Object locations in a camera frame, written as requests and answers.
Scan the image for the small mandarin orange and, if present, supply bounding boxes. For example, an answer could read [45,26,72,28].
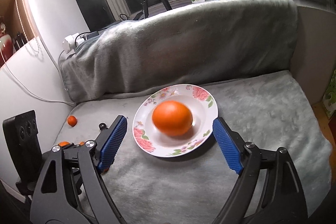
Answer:
[67,115,77,127]

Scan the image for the large orange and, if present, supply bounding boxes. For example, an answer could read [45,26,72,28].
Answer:
[151,101,193,137]

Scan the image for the floral white plate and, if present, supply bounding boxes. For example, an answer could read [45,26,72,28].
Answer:
[132,84,219,158]

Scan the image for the white power strip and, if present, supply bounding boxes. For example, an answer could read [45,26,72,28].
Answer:
[62,33,85,53]

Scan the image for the black left camera box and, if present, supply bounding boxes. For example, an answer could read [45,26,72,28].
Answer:
[2,110,42,196]

